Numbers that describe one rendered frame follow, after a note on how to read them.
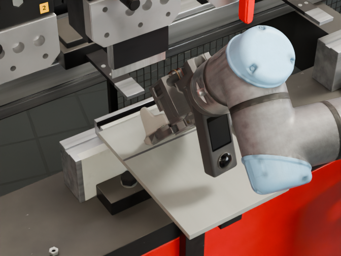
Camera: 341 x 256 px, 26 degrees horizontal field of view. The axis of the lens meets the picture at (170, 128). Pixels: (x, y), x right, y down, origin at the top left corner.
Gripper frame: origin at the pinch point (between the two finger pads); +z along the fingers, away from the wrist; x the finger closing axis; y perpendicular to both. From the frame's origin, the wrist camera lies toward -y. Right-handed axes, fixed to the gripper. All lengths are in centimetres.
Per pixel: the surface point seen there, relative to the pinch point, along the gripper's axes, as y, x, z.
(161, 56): 12.4, -5.0, -0.4
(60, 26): 28.0, 0.8, 20.0
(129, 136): 2.8, 4.7, 3.1
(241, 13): 12.2, -15.3, -11.1
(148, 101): 7.2, -2.9, 6.9
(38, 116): 37, -32, 164
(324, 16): 9.7, -45.8, 8.4
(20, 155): 25, -16, 153
